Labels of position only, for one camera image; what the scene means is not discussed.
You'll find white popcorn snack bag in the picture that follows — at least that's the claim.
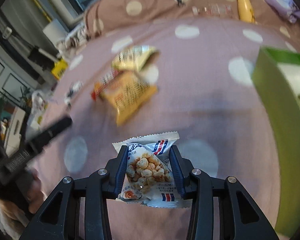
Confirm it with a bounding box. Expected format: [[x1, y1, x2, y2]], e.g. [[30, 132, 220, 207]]
[[113, 131, 191, 209]]

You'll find orange rice cracker pack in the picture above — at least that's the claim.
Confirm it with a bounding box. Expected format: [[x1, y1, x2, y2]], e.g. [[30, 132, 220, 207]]
[[101, 72, 158, 126]]

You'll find red milk tea packet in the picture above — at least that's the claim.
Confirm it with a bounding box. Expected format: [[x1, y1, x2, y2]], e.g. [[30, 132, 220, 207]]
[[91, 69, 121, 101]]

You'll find white plastic bag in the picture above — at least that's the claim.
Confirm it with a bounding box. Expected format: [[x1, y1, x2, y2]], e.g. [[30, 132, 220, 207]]
[[27, 90, 53, 131]]

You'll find yellow small box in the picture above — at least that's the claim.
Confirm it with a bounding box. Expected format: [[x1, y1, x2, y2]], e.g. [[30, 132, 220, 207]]
[[51, 59, 68, 80]]

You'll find striped white cloth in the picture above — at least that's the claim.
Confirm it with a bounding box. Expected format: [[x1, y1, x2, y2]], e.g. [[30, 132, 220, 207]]
[[55, 22, 91, 57]]

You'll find white paper roll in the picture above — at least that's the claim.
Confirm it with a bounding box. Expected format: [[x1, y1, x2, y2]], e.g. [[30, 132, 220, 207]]
[[43, 19, 68, 46]]

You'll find small pale green snack packet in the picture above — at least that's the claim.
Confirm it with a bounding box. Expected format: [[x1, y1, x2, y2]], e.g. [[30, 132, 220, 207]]
[[111, 45, 159, 72]]

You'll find polka dot bed cover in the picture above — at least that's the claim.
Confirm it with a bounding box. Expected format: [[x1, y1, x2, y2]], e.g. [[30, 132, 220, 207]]
[[34, 18, 300, 236]]

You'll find green cardboard box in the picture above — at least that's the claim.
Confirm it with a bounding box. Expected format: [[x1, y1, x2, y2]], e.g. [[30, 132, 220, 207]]
[[251, 47, 300, 238]]

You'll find brown polka dot cushion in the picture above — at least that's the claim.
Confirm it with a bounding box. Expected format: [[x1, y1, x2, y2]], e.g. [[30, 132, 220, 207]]
[[84, 0, 291, 40]]

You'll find yellow drink bottle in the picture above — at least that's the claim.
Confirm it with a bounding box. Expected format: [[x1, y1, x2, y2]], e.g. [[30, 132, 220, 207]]
[[237, 0, 256, 23]]

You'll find clear plastic water bottle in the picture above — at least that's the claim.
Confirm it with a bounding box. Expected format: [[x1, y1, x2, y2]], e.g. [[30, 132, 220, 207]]
[[192, 4, 234, 18]]

